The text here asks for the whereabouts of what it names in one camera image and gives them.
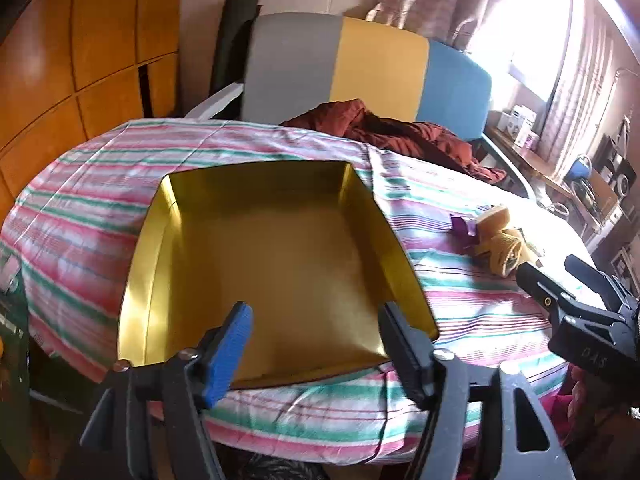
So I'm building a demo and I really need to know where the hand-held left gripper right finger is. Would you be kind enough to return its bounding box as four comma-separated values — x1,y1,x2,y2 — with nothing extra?
377,301,576,480

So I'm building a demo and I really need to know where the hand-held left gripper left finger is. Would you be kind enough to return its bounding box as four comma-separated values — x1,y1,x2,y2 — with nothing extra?
79,301,254,480

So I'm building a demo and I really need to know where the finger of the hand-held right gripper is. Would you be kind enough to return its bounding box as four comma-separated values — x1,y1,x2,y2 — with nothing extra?
516,262,577,327
565,254,639,312

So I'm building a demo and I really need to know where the yellow sponge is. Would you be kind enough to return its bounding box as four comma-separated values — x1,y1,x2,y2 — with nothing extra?
479,205,512,234
481,229,540,278

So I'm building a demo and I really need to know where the purple snack packet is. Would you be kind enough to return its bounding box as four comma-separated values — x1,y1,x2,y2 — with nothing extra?
449,212,484,257

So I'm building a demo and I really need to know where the gold lined maroon box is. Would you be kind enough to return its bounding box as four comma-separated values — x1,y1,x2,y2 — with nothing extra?
116,160,440,390

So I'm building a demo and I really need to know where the person's right hand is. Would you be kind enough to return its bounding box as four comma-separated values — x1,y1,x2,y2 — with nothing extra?
566,365,608,438

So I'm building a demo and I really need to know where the wooden desk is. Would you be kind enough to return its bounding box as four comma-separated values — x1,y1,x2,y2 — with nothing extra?
487,125,621,221

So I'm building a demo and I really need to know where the white carton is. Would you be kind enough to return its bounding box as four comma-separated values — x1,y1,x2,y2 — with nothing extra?
502,105,538,136

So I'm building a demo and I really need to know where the reddish brown jacket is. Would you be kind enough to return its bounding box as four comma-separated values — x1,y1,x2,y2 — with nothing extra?
280,99,508,184

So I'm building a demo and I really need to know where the striped bed sheet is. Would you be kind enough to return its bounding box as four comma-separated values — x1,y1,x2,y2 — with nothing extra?
0,117,601,466

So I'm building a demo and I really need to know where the grey yellow blue chair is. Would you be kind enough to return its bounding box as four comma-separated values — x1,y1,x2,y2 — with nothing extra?
185,12,538,201

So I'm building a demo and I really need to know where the dark rolled mat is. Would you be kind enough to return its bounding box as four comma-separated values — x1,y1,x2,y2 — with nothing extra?
209,0,261,106

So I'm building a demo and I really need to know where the wooden wardrobe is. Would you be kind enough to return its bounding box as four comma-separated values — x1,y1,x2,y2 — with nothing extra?
0,0,183,211

